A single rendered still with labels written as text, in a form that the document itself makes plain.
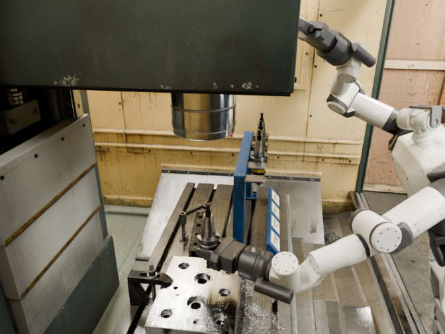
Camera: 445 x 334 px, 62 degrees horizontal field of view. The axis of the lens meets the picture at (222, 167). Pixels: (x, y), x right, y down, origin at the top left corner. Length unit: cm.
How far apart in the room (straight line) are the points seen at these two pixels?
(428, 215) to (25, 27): 102
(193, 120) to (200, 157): 124
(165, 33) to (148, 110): 131
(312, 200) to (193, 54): 138
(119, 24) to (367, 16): 133
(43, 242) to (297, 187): 134
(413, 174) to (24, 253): 110
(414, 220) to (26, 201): 97
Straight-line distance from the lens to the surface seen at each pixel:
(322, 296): 148
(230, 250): 104
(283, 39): 74
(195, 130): 84
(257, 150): 135
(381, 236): 100
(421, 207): 107
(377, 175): 397
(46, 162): 109
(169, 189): 206
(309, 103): 193
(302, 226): 190
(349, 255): 101
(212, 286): 113
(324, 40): 118
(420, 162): 123
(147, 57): 79
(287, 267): 95
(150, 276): 115
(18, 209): 102
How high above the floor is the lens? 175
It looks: 24 degrees down
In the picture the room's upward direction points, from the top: straight up
